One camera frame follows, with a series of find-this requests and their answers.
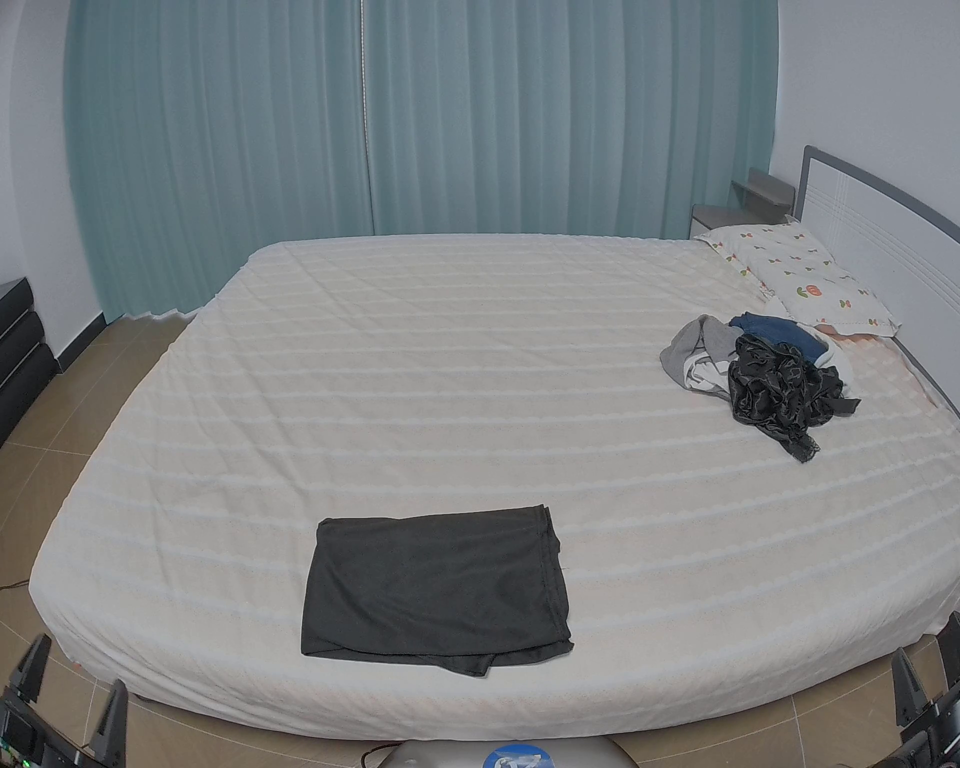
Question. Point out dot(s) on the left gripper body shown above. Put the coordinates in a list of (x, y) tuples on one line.
[(64, 739)]

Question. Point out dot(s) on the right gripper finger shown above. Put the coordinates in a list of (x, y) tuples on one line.
[(909, 694), (956, 645)]

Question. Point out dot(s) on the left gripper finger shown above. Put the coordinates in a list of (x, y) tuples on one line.
[(34, 671), (111, 724)]

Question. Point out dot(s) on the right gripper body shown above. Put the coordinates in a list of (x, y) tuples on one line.
[(937, 731)]

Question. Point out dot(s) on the black T-shirt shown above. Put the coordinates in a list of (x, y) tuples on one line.
[(435, 585)]

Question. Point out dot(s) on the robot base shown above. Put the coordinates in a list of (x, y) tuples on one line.
[(450, 756)]

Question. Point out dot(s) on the pile of clothes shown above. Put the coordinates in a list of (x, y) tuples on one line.
[(780, 390)]

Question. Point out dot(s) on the bed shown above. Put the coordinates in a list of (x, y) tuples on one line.
[(450, 412)]

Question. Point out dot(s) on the black chest of drawers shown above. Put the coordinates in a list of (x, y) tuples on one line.
[(22, 352)]

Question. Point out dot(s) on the white printed pillow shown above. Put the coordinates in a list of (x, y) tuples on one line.
[(806, 281)]

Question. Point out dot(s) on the grey bedside table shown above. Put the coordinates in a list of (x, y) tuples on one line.
[(716, 219)]

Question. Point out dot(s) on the blue-green curtain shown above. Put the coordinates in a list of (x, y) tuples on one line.
[(450, 112)]

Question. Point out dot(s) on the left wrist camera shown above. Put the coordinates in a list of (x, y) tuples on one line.
[(15, 735)]

